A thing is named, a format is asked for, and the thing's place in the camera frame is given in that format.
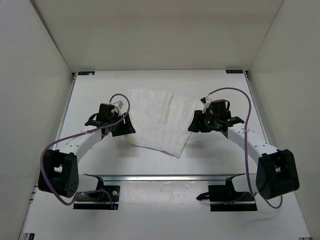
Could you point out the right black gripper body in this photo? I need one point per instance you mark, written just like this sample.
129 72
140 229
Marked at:
211 121

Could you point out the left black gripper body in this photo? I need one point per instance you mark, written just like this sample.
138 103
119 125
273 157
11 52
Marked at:
116 116

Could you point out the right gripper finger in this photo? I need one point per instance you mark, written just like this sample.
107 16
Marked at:
197 127
199 115

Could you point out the white pleated skirt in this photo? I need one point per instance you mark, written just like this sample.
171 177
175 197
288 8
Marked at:
160 119

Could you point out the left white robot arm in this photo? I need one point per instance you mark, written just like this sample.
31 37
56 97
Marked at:
60 172

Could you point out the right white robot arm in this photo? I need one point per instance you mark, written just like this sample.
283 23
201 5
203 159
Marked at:
276 173

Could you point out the right blue corner label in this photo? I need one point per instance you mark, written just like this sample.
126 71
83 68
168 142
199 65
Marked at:
234 71

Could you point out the blue corner label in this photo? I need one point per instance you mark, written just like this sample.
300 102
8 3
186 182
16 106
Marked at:
234 71
86 73

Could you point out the left blue corner label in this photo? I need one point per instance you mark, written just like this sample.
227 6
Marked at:
86 73

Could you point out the aluminium rail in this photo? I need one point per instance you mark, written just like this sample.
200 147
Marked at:
167 178

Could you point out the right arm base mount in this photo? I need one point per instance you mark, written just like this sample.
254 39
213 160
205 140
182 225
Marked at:
224 198

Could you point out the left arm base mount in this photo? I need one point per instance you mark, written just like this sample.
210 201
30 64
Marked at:
100 200

